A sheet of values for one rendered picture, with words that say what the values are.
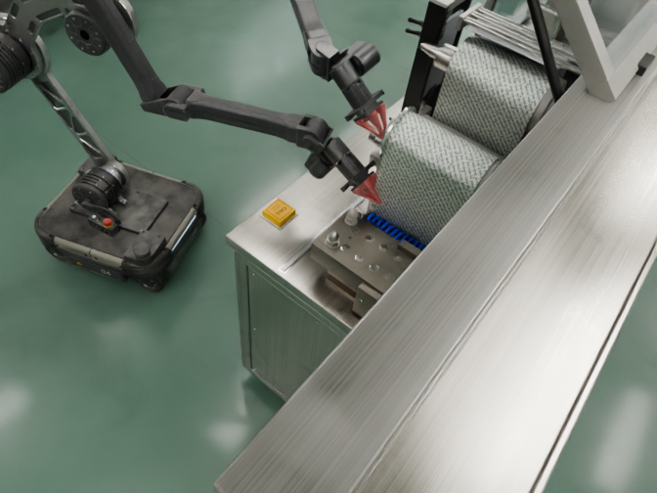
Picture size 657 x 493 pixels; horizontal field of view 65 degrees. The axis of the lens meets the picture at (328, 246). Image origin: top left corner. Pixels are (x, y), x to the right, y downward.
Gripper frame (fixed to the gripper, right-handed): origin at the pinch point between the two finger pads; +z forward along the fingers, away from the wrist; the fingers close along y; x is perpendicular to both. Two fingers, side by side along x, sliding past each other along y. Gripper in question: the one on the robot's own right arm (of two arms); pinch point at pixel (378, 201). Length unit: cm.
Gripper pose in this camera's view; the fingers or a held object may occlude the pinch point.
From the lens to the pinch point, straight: 137.0
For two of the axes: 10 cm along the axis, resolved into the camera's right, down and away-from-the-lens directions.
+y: -6.2, 5.9, -5.2
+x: 4.3, -3.0, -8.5
